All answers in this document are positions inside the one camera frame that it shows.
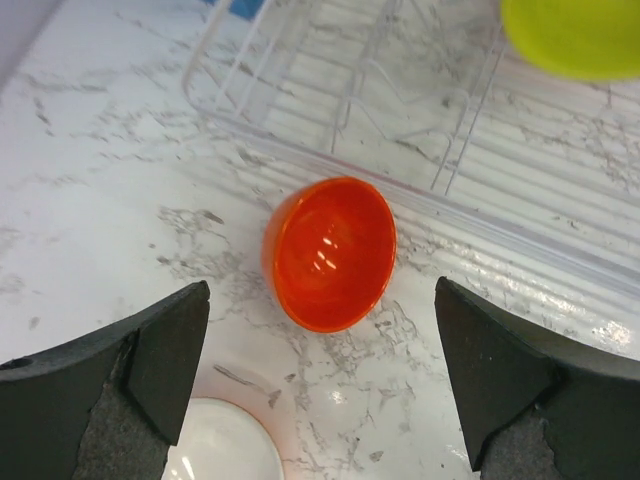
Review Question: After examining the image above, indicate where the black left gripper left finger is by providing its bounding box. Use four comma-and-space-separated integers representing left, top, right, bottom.
1, 281, 210, 479

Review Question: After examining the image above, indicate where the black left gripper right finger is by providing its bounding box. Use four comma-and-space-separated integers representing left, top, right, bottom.
435, 277, 639, 479

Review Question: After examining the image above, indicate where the orange bowl white inside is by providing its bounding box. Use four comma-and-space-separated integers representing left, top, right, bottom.
162, 398, 285, 480

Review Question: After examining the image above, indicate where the lime green plastic bowl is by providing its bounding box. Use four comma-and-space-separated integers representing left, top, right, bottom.
500, 0, 639, 81

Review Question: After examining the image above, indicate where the white wire dish rack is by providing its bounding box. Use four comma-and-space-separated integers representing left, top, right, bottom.
212, 1, 500, 190

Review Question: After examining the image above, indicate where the clear plastic drip tray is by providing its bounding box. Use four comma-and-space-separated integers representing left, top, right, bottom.
182, 1, 639, 297

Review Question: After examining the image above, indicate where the blue shelf unit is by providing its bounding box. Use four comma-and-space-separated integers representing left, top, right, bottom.
229, 0, 264, 20

